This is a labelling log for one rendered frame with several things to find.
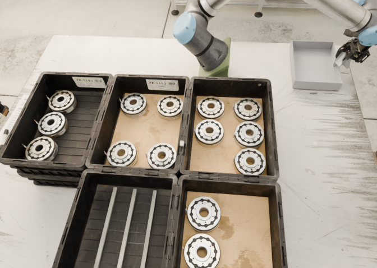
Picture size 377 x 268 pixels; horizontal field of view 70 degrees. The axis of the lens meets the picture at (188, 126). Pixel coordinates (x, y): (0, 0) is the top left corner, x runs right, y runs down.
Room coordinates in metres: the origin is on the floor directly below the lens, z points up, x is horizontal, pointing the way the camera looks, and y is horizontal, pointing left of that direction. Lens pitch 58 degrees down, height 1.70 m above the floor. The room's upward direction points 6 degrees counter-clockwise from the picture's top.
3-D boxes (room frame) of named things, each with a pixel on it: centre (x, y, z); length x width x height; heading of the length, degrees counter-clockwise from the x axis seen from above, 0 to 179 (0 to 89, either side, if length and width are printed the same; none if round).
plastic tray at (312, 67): (0.89, -0.62, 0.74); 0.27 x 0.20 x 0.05; 167
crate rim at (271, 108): (0.49, -0.14, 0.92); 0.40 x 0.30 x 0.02; 170
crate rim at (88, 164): (0.54, 0.16, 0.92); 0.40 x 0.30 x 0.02; 170
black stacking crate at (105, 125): (0.54, 0.16, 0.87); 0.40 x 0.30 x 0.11; 170
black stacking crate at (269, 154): (0.49, -0.14, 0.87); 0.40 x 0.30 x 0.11; 170
